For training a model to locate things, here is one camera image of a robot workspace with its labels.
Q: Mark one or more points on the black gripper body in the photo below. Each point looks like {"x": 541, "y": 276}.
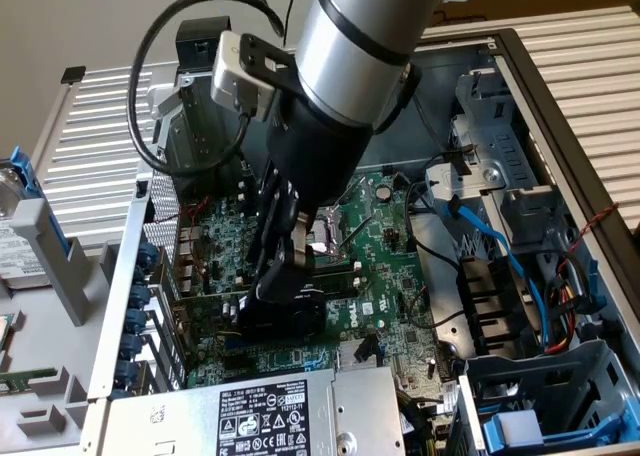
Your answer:
{"x": 320, "y": 151}

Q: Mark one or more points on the green graphics card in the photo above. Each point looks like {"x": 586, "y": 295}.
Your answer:
{"x": 200, "y": 316}

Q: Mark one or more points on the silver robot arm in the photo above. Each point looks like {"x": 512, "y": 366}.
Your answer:
{"x": 360, "y": 36}

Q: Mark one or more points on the metal locking lever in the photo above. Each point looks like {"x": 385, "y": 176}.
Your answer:
{"x": 322, "y": 251}

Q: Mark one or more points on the CPU socket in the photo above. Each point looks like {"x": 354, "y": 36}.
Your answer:
{"x": 327, "y": 246}

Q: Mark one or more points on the labelled green RAM stick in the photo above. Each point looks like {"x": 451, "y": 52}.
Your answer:
{"x": 345, "y": 286}

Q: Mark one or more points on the round coin cell battery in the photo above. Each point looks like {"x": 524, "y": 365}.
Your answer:
{"x": 383, "y": 193}

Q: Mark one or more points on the green motherboard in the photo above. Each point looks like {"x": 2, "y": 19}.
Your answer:
{"x": 380, "y": 276}

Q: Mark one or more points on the blue card retention clip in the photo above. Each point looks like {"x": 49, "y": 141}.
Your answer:
{"x": 132, "y": 347}
{"x": 136, "y": 322}
{"x": 128, "y": 372}
{"x": 148, "y": 253}
{"x": 141, "y": 297}
{"x": 121, "y": 395}

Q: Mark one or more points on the silver finned heatsink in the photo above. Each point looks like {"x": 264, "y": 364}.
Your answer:
{"x": 345, "y": 356}

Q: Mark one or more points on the short black expansion slot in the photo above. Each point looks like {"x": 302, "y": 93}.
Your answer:
{"x": 237, "y": 365}

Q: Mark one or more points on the grey metal PC case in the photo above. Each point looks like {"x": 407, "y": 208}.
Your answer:
{"x": 120, "y": 286}

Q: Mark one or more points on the black box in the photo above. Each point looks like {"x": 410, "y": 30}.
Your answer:
{"x": 192, "y": 41}

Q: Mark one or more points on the metal disk bay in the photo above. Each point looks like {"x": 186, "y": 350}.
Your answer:
{"x": 505, "y": 151}

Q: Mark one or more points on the black fan shroud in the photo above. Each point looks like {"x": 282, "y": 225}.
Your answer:
{"x": 485, "y": 301}

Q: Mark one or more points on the grey power supply unit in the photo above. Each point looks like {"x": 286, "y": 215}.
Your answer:
{"x": 175, "y": 416}

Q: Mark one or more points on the small black end cap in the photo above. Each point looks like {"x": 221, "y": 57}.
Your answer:
{"x": 73, "y": 74}

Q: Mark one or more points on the blue disk carrier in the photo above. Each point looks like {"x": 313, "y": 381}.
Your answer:
{"x": 22, "y": 166}

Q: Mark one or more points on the grey parts rack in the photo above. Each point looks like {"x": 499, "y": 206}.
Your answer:
{"x": 50, "y": 356}

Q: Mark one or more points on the grey plastic drive cage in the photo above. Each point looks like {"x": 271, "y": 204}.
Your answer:
{"x": 550, "y": 376}

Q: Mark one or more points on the CPU chip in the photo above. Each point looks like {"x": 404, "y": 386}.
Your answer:
{"x": 5, "y": 328}

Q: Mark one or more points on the blue plastic tab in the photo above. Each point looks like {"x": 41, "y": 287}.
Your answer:
{"x": 595, "y": 286}

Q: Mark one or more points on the black camera bracket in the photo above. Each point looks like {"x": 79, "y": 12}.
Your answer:
{"x": 255, "y": 56}

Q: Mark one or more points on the black intrusion switch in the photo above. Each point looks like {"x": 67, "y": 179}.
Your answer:
{"x": 148, "y": 211}

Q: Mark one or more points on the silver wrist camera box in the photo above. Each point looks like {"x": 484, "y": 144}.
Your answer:
{"x": 225, "y": 71}

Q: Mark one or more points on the silver disk bay bracket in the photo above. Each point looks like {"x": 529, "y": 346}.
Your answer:
{"x": 440, "y": 186}

